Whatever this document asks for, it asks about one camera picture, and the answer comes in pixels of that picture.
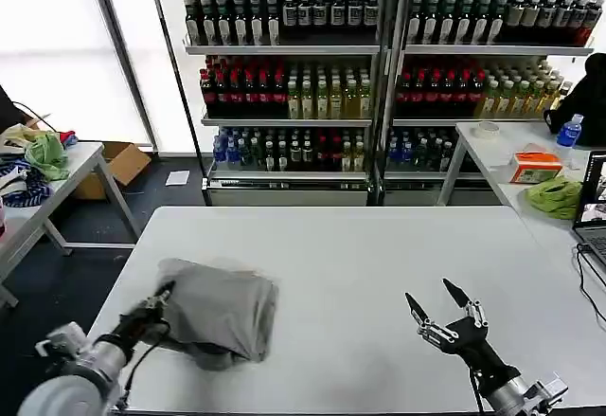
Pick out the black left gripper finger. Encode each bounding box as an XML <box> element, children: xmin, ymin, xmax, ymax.
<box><xmin>143</xmin><ymin>280</ymin><xmax>177</xmax><ymax>312</ymax></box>

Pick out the open laptop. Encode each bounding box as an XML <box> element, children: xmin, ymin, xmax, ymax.
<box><xmin>571</xmin><ymin>150</ymin><xmax>606</xmax><ymax>265</ymax></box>

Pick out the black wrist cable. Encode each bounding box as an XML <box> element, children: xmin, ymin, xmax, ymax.
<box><xmin>468</xmin><ymin>367</ymin><xmax>487</xmax><ymax>416</ymax></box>
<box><xmin>113</xmin><ymin>323</ymin><xmax>171</xmax><ymax>410</ymax></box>

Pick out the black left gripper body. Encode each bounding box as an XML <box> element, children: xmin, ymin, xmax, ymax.
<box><xmin>116</xmin><ymin>300</ymin><xmax>170</xmax><ymax>344</ymax></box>

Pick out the black laptop cable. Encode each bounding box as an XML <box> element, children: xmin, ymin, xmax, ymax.
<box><xmin>575</xmin><ymin>243</ymin><xmax>606</xmax><ymax>332</ymax></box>

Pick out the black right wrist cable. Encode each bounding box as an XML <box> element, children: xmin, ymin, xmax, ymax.
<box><xmin>468</xmin><ymin>367</ymin><xmax>487</xmax><ymax>416</ymax></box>

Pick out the green crumpled cloth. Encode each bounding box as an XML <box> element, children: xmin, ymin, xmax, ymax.
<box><xmin>525</xmin><ymin>175</ymin><xmax>583</xmax><ymax>221</ymax></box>

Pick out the blue white striped cloth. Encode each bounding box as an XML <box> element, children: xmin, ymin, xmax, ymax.
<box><xmin>0</xmin><ymin>157</ymin><xmax>52</xmax><ymax>208</ymax></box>

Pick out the person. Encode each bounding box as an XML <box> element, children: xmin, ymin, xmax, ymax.
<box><xmin>543</xmin><ymin>52</ymin><xmax>606</xmax><ymax>148</ymax></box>

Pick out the beige cloth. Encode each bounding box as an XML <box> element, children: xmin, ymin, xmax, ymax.
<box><xmin>0</xmin><ymin>123</ymin><xmax>30</xmax><ymax>156</ymax></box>

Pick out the metal shelf with bottles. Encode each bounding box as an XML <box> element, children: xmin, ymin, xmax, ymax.
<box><xmin>168</xmin><ymin>0</ymin><xmax>387</xmax><ymax>207</ymax></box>
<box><xmin>378</xmin><ymin>0</ymin><xmax>598</xmax><ymax>207</ymax></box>

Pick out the white tape roll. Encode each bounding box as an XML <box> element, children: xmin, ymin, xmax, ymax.
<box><xmin>474</xmin><ymin>120</ymin><xmax>501</xmax><ymax>139</ymax></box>

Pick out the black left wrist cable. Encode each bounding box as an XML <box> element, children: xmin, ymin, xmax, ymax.
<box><xmin>113</xmin><ymin>323</ymin><xmax>171</xmax><ymax>410</ymax></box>

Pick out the grey side table with clothes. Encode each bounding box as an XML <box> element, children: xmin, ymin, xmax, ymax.
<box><xmin>0</xmin><ymin>140</ymin><xmax>143</xmax><ymax>311</ymax></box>

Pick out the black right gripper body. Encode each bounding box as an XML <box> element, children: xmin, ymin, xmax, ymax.
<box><xmin>446</xmin><ymin>315</ymin><xmax>522</xmax><ymax>391</ymax></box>

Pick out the orange tissue box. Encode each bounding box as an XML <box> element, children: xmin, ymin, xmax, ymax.
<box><xmin>509</xmin><ymin>151</ymin><xmax>564</xmax><ymax>185</ymax></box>

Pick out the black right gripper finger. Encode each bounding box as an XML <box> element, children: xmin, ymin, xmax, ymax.
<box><xmin>441</xmin><ymin>277</ymin><xmax>490</xmax><ymax>331</ymax></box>
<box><xmin>403</xmin><ymin>291</ymin><xmax>459</xmax><ymax>352</ymax></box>

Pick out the white desk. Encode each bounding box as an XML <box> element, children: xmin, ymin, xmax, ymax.
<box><xmin>437</xmin><ymin>120</ymin><xmax>606</xmax><ymax>246</ymax></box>

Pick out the brown cardboard box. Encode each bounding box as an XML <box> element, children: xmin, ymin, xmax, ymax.
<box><xmin>74</xmin><ymin>140</ymin><xmax>153</xmax><ymax>201</ymax></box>

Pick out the grey printed t-shirt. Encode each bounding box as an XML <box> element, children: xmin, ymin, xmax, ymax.
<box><xmin>153</xmin><ymin>257</ymin><xmax>280</xmax><ymax>372</ymax></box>

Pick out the blue-capped water bottle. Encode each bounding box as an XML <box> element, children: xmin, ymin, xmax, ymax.
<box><xmin>556</xmin><ymin>114</ymin><xmax>585</xmax><ymax>161</ymax></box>

